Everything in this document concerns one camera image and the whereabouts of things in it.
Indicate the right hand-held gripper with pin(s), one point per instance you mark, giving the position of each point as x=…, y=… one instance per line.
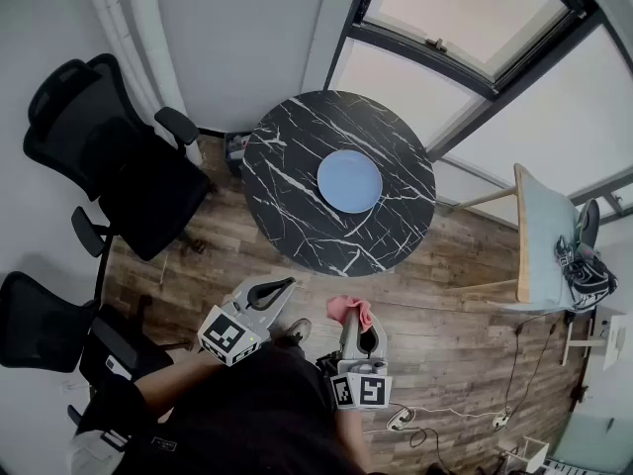
x=363, y=389

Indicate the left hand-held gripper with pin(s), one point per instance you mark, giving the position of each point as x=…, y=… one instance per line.
x=230, y=337

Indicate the pink cloth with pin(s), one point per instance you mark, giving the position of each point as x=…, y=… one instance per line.
x=341, y=307

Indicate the big blue plate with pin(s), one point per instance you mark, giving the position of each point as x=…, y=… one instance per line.
x=349, y=181

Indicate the person's left forearm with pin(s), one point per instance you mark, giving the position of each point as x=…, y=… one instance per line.
x=183, y=384

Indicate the person's right forearm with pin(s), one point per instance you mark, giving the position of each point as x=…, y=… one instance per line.
x=353, y=438

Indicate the person's grey shoe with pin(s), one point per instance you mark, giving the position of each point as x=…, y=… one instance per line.
x=298, y=330

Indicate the white power strip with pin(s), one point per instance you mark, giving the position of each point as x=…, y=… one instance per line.
x=399, y=418

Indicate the person's black clothing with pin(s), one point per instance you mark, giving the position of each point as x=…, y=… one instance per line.
x=257, y=413

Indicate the black mesh office chair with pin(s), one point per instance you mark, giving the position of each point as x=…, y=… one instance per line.
x=148, y=186
x=39, y=324

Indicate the white phone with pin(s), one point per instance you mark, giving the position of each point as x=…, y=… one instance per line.
x=117, y=367

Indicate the wooden chair with pale cushion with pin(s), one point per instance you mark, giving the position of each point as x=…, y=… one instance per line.
x=541, y=235

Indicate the white side table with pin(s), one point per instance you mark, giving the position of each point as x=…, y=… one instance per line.
x=615, y=339

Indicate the white pipe bundle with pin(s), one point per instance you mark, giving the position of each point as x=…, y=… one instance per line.
x=133, y=42

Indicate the black framed window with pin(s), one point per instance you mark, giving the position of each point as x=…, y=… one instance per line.
x=494, y=82

